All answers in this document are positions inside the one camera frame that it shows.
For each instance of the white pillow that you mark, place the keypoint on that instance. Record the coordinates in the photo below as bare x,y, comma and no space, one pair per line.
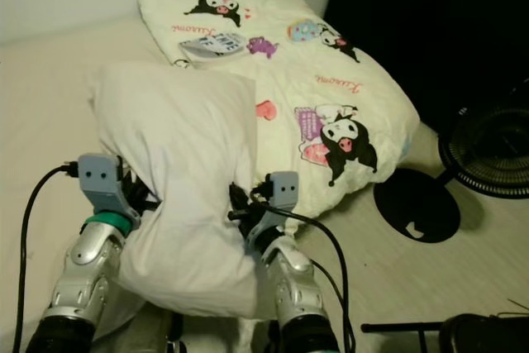
182,146

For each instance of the bed with cream sheet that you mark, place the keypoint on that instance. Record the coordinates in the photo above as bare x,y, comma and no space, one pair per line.
50,113

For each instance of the black floor fan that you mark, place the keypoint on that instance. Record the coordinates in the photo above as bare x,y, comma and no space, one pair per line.
417,206

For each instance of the cartoon print cream quilt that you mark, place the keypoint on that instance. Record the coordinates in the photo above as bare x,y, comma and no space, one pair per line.
339,47

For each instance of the black metal bar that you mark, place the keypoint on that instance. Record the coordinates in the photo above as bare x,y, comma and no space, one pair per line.
401,327

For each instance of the black rounded object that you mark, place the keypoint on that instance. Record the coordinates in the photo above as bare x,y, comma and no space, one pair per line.
483,335

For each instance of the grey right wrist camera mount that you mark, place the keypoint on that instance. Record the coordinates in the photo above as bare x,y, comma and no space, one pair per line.
283,189

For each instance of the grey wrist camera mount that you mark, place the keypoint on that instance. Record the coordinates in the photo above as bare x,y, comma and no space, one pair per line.
99,175
283,189

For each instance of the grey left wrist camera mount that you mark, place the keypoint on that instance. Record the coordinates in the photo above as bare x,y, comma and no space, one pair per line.
99,175

